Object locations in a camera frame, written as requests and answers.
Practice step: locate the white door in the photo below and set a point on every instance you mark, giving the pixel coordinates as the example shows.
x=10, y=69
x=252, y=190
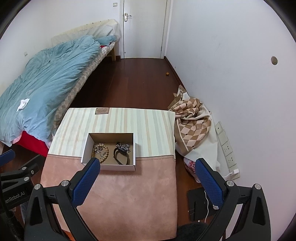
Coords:
x=144, y=28

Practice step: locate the black pad on floor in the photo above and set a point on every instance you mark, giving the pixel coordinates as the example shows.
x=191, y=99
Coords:
x=199, y=204

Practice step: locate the black wristband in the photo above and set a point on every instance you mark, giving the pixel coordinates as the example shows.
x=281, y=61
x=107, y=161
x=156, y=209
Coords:
x=121, y=156

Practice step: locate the white cardboard box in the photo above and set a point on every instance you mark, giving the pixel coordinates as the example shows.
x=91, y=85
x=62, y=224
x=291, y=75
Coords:
x=102, y=145

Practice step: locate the pink and striped table mat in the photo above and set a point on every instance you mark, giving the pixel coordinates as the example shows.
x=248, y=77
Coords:
x=122, y=205

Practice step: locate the blue duvet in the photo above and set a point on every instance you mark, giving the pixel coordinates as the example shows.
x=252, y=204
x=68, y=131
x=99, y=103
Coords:
x=47, y=80

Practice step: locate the wall socket strip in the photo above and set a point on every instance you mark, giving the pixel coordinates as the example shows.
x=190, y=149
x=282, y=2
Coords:
x=228, y=153

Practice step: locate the white pillow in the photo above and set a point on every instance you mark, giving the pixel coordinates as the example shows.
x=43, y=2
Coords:
x=101, y=31

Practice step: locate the white paper on bed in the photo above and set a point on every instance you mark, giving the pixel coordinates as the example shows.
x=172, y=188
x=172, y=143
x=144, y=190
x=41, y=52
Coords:
x=23, y=104

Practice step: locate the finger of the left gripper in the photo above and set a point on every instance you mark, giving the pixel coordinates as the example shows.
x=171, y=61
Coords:
x=23, y=174
x=6, y=157

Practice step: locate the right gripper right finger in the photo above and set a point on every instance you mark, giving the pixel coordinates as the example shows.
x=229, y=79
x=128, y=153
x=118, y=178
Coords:
x=253, y=222

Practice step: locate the dark fluffy item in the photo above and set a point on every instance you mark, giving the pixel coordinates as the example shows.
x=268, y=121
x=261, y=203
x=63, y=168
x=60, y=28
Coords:
x=190, y=231

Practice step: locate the brown label patch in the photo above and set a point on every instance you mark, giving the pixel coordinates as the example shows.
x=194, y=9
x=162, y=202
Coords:
x=99, y=111

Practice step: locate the red white plastic bag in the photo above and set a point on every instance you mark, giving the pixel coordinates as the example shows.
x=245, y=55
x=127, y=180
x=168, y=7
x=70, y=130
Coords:
x=190, y=167

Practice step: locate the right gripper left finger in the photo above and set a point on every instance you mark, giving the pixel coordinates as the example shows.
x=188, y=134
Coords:
x=41, y=222

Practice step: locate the checkered brown fabric bag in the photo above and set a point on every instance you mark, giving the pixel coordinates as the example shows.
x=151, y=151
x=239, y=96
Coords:
x=195, y=133

